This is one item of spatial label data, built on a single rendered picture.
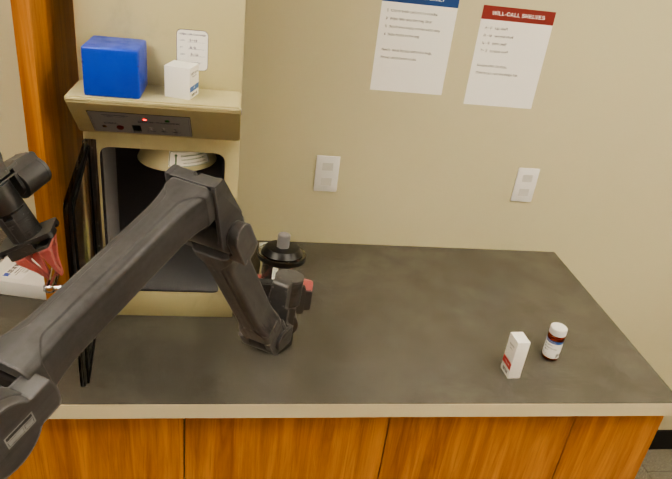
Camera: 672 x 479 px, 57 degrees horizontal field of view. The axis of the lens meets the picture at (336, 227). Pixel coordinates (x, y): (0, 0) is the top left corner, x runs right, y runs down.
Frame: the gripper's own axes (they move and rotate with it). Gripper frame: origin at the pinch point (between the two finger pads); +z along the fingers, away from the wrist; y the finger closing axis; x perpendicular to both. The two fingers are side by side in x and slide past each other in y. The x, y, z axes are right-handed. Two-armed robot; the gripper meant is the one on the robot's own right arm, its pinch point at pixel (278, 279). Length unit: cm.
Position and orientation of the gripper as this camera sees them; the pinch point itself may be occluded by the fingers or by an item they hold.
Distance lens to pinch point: 141.4
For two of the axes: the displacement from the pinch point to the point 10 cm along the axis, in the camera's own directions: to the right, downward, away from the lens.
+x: -1.4, 9.2, 3.6
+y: -9.8, -0.8, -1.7
